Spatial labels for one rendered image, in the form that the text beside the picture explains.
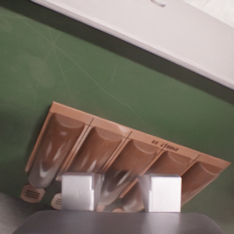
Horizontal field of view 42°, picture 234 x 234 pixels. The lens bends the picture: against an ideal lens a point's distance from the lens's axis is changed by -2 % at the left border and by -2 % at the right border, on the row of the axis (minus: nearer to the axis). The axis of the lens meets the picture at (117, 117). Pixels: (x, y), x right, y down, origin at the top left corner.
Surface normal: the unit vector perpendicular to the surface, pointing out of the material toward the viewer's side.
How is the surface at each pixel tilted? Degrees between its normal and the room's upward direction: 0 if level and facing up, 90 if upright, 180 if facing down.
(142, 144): 90
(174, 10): 90
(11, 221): 90
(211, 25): 90
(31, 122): 2
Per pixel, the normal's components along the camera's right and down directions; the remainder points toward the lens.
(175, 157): 0.42, -0.65
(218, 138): -0.03, 0.69
